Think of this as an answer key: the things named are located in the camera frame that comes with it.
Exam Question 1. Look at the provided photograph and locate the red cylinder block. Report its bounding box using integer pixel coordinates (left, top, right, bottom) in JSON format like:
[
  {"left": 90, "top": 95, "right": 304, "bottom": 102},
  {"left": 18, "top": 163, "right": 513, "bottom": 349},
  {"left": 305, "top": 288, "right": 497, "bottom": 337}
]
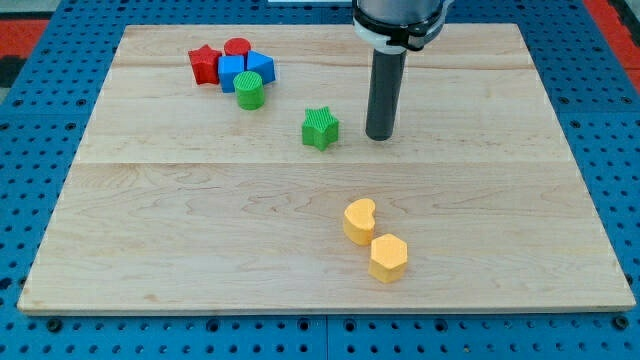
[{"left": 223, "top": 37, "right": 252, "bottom": 57}]

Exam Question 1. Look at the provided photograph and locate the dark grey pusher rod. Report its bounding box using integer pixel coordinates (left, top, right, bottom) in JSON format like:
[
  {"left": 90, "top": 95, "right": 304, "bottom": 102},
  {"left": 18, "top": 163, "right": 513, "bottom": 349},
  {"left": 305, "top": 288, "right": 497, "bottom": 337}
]
[{"left": 365, "top": 50, "right": 406, "bottom": 141}]

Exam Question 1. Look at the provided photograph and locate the blue triangle block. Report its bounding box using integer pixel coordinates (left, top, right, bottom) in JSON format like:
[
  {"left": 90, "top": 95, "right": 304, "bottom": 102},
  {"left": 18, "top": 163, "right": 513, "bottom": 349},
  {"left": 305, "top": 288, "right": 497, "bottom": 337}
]
[{"left": 246, "top": 50, "right": 276, "bottom": 84}]

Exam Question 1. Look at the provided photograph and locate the red star block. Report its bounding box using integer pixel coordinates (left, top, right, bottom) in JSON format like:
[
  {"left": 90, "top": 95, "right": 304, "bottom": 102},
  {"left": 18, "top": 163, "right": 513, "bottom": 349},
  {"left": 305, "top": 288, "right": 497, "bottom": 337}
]
[{"left": 188, "top": 44, "right": 222, "bottom": 85}]

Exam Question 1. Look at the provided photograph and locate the green star block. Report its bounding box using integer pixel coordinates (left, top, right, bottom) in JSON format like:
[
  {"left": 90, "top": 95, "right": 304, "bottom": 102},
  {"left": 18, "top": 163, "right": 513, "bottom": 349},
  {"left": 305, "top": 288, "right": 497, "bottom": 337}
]
[{"left": 302, "top": 106, "right": 339, "bottom": 151}]

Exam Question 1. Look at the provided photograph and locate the blue cube block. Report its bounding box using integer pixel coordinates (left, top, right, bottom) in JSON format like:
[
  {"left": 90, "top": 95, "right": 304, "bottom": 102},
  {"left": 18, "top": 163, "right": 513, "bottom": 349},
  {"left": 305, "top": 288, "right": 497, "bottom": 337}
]
[{"left": 218, "top": 55, "right": 245, "bottom": 93}]

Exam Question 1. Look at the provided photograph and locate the light wooden board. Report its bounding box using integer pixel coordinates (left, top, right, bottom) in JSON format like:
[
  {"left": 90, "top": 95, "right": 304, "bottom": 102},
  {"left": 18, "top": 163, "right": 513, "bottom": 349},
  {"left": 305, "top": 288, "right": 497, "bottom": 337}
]
[{"left": 18, "top": 24, "right": 636, "bottom": 316}]

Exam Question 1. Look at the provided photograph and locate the green cylinder block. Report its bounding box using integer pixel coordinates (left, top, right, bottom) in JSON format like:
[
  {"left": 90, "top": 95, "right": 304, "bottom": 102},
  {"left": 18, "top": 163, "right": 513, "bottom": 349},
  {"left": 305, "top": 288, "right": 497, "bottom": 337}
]
[{"left": 233, "top": 71, "right": 265, "bottom": 110}]

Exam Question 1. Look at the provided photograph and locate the yellow heart block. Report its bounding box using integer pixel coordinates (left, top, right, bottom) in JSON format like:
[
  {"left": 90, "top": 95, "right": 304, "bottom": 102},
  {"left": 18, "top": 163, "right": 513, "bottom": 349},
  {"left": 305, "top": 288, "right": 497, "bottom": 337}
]
[{"left": 343, "top": 198, "right": 376, "bottom": 246}]

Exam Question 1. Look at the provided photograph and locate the yellow hexagon block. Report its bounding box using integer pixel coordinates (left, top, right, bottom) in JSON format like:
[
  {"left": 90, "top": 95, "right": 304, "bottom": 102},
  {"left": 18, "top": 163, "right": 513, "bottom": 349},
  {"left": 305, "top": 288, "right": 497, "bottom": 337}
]
[{"left": 368, "top": 234, "right": 408, "bottom": 283}]

